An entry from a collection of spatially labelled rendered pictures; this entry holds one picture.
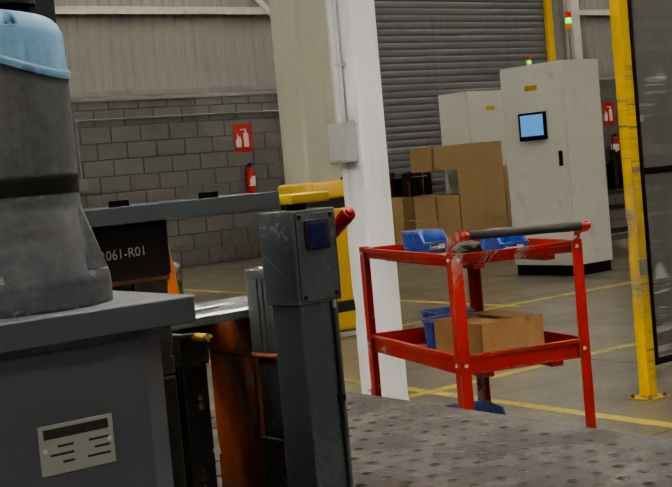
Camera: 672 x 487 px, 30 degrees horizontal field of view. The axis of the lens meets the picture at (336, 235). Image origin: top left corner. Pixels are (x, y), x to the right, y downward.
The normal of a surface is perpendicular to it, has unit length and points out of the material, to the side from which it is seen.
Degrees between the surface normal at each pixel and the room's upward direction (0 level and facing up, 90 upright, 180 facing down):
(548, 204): 90
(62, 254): 73
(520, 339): 90
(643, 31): 89
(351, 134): 90
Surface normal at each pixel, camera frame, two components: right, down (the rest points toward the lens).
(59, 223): 0.72, -0.33
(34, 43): 0.76, -0.07
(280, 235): -0.76, 0.10
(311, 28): 0.59, -0.01
